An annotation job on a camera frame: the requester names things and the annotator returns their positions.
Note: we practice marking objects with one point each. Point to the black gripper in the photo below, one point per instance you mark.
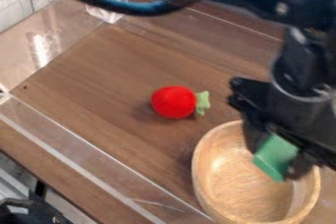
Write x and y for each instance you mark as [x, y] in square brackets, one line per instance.
[301, 115]

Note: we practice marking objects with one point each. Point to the green rectangular block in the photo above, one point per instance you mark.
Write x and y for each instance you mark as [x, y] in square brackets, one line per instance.
[274, 157]

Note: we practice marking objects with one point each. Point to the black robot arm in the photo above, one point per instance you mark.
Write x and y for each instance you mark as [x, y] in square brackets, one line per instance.
[307, 56]

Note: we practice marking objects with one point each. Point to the brown wooden bowl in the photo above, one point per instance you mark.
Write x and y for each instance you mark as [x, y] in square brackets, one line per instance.
[237, 193]

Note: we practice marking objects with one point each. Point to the red plush tomato toy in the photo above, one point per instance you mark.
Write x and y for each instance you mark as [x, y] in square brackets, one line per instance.
[177, 102]

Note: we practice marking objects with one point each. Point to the clear acrylic front wall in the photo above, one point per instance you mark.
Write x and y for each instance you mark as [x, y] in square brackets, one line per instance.
[109, 190]

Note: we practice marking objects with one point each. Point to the black clamp with cable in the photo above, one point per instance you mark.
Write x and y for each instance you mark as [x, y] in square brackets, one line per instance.
[30, 210]

